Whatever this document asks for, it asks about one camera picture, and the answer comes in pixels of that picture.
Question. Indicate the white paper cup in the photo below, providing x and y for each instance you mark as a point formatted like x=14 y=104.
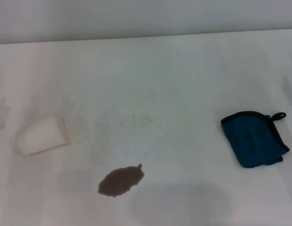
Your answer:
x=42 y=135

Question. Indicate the dark brown water stain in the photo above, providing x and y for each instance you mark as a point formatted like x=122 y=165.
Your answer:
x=121 y=180

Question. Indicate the blue rag with black trim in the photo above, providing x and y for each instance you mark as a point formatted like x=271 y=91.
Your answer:
x=250 y=141

